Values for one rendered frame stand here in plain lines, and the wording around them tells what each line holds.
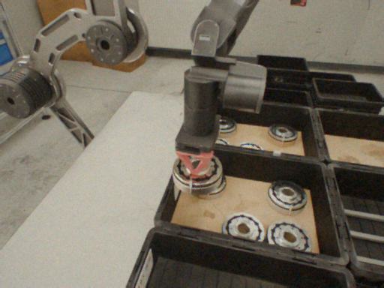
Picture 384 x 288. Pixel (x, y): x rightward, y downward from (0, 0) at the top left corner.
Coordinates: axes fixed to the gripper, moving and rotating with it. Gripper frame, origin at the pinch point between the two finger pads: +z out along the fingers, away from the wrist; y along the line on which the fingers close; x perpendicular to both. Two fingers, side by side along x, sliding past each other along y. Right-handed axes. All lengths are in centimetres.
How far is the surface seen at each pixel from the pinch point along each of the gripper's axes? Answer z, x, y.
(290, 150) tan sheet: 22, -25, 38
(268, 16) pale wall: 51, -15, 326
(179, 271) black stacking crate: 22.4, 0.3, -12.3
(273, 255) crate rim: 11.8, -17.9, -9.2
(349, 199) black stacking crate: 22, -41, 20
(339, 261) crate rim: 11.6, -30.1, -7.2
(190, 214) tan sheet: 22.6, 1.8, 3.0
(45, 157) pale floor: 110, 142, 86
